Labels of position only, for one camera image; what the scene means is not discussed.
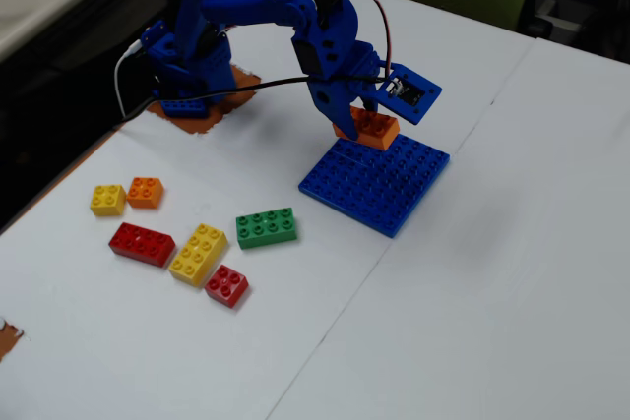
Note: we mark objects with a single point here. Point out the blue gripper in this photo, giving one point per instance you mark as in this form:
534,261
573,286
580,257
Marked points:
329,97

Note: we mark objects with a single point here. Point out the orange 2x4 toy block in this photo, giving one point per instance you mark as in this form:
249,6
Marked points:
376,130

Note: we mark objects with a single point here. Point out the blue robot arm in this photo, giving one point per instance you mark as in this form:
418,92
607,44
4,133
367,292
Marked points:
197,46

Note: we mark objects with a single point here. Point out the green 2x4 toy block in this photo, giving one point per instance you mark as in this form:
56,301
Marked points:
266,228

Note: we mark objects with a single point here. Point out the yellow 2x4 toy block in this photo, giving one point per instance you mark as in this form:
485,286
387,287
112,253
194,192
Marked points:
198,255

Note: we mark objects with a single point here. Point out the red 2x2 toy block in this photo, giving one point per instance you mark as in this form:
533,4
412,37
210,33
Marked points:
226,285

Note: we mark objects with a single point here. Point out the orange 2x2 toy block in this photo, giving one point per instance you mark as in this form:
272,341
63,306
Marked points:
145,192

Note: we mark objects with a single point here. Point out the red 2x4 toy block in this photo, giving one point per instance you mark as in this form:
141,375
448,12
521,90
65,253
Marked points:
142,244

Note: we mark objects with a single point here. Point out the yellow 2x2 toy block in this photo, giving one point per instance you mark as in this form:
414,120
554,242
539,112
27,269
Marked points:
108,200

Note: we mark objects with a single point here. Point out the blue 8x8 toy baseplate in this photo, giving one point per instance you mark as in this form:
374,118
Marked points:
374,184

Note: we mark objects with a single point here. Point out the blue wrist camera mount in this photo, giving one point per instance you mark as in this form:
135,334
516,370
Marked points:
413,93

